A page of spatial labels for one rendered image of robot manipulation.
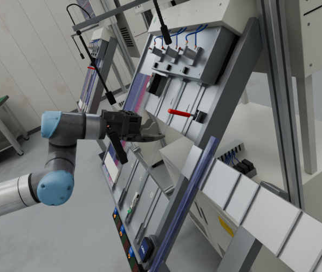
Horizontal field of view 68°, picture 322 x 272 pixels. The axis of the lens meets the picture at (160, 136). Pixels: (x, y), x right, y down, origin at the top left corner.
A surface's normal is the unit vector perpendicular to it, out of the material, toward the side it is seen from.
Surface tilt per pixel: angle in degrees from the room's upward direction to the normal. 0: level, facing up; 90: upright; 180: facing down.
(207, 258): 0
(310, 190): 90
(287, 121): 90
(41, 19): 90
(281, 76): 90
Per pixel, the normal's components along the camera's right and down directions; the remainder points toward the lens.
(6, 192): 0.07, -0.32
